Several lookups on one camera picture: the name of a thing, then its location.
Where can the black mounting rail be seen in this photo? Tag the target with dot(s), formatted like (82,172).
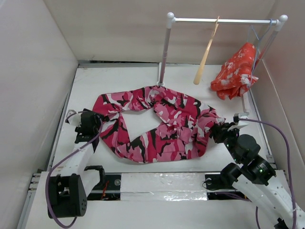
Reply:
(216,189)

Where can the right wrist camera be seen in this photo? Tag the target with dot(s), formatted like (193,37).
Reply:
(238,121)

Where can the beige wooden hanger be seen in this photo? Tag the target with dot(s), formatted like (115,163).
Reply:
(200,70)

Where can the light blue wire hanger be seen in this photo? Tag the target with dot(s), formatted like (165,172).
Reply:
(256,46)

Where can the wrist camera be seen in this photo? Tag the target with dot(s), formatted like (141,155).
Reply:
(238,121)
(73,118)

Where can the silver taped white panel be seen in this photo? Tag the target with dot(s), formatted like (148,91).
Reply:
(163,187)

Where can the orange white patterned garment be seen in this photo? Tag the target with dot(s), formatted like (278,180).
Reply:
(235,77)

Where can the pink camouflage trousers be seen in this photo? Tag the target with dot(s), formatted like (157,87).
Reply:
(182,134)

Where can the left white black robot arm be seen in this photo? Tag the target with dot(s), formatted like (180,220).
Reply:
(72,180)

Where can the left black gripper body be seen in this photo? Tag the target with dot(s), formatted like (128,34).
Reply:
(98,121)

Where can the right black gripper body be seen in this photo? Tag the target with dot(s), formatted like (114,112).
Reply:
(224,133)

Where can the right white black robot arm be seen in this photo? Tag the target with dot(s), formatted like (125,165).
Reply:
(253,176)

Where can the white clothes rack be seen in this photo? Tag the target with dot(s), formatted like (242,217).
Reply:
(171,19)

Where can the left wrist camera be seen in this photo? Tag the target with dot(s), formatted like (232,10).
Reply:
(73,118)

